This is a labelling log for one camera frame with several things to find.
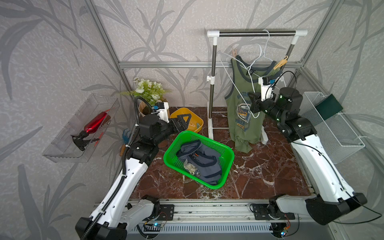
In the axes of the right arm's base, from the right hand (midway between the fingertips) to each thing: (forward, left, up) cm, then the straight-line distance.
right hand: (249, 92), depth 65 cm
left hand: (-7, +29, -8) cm, 31 cm away
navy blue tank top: (-18, +20, -33) cm, 43 cm away
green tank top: (+2, -5, -29) cm, 29 cm away
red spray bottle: (-18, +72, -10) cm, 75 cm away
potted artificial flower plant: (+19, +51, -15) cm, 57 cm away
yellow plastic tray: (+17, +26, -42) cm, 52 cm away
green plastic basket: (-9, +7, -40) cm, 41 cm away
